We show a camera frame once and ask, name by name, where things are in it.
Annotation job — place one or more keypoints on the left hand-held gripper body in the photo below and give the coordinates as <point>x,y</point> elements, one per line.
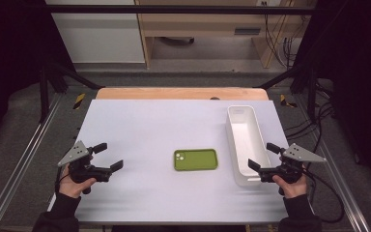
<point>77,154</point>

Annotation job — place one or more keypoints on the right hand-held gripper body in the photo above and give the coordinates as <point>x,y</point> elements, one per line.
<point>299,155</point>

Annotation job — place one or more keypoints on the green phone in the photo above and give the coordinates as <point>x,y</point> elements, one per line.
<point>196,160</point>

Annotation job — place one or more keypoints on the person's left hand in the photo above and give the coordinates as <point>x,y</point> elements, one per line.
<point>71,188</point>

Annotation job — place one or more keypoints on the person's right hand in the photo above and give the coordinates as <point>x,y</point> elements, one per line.
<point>293,190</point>

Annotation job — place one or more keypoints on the white plastic bin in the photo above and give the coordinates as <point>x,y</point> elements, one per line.
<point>248,141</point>

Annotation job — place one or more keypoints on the white table mat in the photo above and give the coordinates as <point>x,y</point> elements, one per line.
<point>148,129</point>

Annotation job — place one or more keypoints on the yellow black tape marker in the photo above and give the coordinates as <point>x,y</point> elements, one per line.
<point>79,101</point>
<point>285,100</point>

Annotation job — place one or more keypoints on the wooden table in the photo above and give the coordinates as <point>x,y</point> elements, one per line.
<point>174,93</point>

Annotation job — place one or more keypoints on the black curtain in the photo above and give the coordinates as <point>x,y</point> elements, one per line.
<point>360,80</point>
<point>9,64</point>

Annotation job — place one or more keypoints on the white cabinet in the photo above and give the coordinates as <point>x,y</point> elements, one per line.
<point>99,38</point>

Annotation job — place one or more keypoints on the wooden desk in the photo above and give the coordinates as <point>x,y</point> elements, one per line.
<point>203,24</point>

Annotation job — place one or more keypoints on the metal floor rail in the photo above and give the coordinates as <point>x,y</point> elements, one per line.
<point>22,158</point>
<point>341,180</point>

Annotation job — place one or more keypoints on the black frame stand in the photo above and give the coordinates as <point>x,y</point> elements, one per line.
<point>44,93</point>
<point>310,93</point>

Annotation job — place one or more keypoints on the black horizontal frame bar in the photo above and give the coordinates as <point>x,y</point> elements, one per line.
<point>174,9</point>

